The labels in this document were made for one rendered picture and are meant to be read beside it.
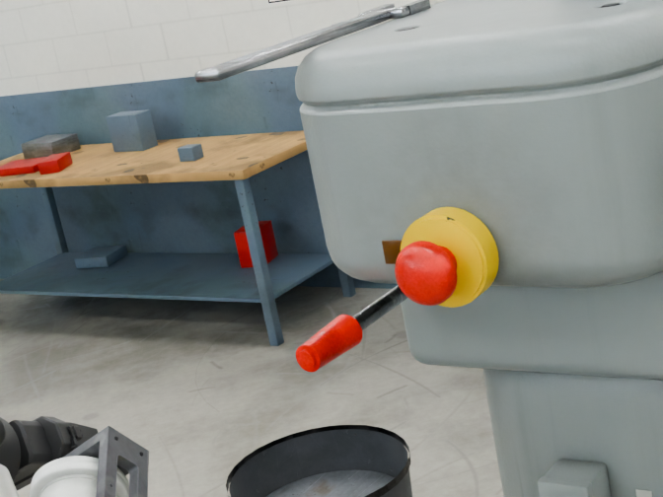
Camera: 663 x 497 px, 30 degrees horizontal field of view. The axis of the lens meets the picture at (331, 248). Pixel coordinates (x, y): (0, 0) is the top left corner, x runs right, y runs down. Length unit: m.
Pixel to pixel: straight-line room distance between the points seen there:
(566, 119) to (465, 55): 0.07
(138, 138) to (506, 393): 5.82
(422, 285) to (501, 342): 0.18
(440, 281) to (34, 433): 0.71
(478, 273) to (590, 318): 0.14
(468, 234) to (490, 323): 0.17
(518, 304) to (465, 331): 0.05
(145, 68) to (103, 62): 0.32
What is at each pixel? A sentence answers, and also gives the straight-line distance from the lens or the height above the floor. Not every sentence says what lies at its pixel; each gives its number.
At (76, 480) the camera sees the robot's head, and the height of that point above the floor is 1.67.
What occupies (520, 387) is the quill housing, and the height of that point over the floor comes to 1.61.
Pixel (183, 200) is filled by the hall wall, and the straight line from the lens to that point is 7.08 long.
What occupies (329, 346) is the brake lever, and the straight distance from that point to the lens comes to 0.82.
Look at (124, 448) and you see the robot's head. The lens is 0.81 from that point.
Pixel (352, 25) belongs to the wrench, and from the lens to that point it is 0.88.
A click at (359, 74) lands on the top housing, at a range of 0.78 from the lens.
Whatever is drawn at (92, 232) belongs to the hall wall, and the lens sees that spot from 7.68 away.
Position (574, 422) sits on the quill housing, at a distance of 0.95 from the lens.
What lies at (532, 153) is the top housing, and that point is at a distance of 0.73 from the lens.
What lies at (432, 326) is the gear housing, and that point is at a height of 1.67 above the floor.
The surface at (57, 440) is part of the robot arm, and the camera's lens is 1.36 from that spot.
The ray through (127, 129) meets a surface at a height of 1.00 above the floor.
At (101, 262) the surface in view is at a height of 0.26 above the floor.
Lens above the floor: 1.98
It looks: 16 degrees down
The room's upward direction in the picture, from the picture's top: 11 degrees counter-clockwise
